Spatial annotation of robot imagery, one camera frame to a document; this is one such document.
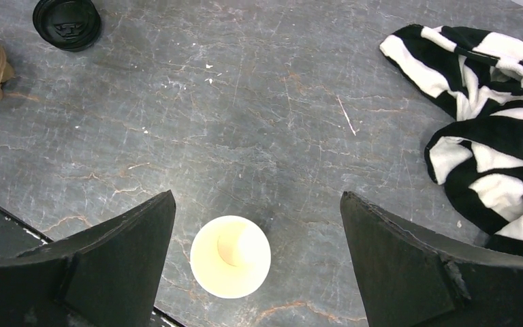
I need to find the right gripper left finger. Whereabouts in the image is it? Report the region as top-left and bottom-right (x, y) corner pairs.
(0, 189), (176, 327)

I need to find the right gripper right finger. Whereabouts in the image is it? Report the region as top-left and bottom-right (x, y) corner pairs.
(340, 191), (523, 326)

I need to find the green paper coffee cup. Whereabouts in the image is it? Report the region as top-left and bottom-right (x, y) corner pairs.
(190, 215), (271, 299)

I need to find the black white striped cloth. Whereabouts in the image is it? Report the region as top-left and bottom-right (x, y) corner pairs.
(379, 24), (523, 256)

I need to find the stack of black lids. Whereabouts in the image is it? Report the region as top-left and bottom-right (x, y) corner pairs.
(32, 0), (102, 52)

